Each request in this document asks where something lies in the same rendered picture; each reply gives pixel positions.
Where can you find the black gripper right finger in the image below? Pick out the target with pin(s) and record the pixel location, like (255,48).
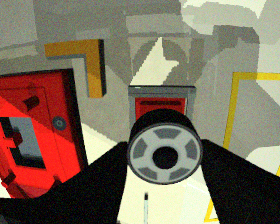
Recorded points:
(242,193)

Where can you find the yellow tape outline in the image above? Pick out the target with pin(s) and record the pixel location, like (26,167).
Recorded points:
(236,76)

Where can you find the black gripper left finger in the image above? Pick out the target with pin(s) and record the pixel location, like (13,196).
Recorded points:
(92,196)

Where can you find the black wheel with grey hub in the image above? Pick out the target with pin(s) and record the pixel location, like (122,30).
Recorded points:
(163,127)

